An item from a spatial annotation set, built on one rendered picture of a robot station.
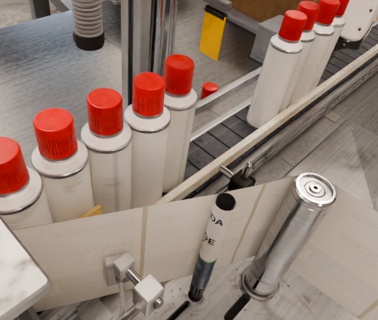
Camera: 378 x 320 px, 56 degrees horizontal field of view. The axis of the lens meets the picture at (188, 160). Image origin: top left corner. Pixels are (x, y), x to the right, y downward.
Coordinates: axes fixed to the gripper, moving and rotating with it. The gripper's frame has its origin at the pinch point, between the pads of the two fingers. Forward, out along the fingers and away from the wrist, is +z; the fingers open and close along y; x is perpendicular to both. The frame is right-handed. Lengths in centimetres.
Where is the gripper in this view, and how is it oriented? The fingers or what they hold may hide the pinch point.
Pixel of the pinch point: (323, 58)
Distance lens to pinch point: 81.2
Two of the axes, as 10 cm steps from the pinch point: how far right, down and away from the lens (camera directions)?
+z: -3.5, 8.0, 4.8
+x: 6.1, -2.0, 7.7
